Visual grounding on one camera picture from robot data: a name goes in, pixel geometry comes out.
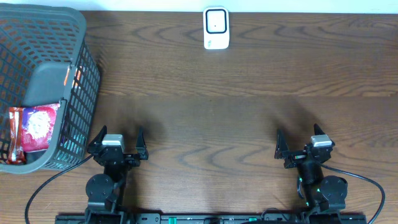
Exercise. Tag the red brown snack wrapper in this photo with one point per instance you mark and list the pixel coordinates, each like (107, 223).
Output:
(16, 153)

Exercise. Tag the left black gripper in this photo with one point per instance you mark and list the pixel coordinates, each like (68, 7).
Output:
(125, 157)

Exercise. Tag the red purple tissue pack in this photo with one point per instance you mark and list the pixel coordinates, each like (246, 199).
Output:
(37, 126)

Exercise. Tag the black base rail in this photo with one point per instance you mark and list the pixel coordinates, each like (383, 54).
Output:
(155, 218)

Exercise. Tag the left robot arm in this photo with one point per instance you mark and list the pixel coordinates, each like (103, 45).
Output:
(105, 191)

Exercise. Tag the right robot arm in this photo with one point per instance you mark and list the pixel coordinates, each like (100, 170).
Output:
(324, 195)

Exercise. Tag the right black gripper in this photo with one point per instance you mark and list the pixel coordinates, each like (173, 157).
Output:
(295, 157)

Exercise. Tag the white barcode scanner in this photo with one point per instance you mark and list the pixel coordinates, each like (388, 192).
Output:
(216, 34)

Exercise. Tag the grey plastic mesh basket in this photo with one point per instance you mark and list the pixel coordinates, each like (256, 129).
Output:
(45, 60)

